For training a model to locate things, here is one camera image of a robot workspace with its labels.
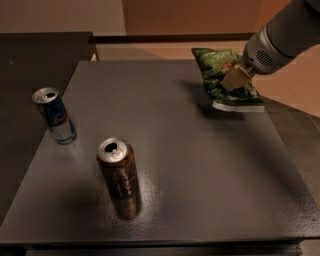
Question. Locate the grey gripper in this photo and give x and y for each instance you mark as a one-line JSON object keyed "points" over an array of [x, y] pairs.
{"points": [[258, 55]]}

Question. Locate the green jalapeno chip bag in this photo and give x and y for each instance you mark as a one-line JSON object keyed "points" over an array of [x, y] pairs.
{"points": [[214, 66]]}

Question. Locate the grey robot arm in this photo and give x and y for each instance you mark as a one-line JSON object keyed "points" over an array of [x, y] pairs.
{"points": [[303, 18]]}

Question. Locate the tall brown drink can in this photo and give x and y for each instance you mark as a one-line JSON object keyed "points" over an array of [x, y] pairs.
{"points": [[116, 160]]}

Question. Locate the blue silver energy drink can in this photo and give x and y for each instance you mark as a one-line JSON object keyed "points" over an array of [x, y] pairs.
{"points": [[51, 107]]}

